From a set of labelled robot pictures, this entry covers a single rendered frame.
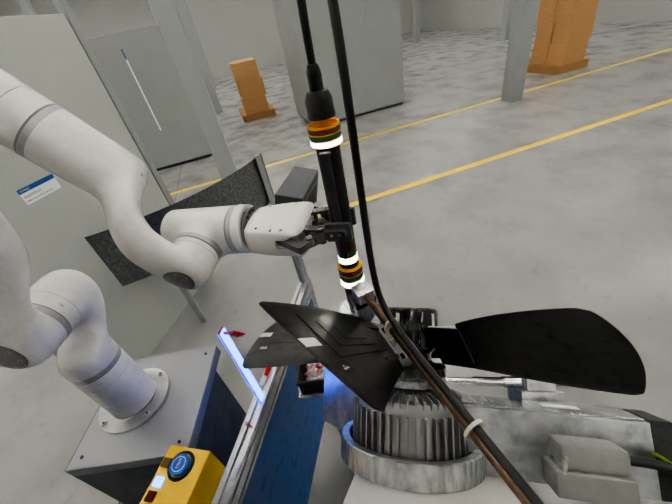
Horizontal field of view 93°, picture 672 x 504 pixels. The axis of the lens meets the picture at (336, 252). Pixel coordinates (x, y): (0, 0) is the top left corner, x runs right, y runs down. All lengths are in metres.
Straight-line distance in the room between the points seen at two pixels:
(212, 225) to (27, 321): 0.43
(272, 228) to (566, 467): 0.57
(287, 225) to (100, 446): 0.84
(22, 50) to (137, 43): 4.09
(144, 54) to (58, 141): 5.89
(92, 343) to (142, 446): 0.29
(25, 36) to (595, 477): 2.68
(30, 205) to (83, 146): 1.68
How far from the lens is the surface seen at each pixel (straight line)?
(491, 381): 0.76
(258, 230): 0.51
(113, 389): 1.03
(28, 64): 2.45
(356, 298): 0.55
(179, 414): 1.05
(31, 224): 2.25
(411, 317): 0.64
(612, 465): 0.69
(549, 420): 0.72
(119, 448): 1.10
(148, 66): 6.47
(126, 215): 0.54
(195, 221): 0.58
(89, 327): 0.98
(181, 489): 0.82
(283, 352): 0.73
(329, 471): 1.87
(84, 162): 0.59
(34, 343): 0.87
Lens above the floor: 1.75
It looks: 37 degrees down
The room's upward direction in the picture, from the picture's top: 12 degrees counter-clockwise
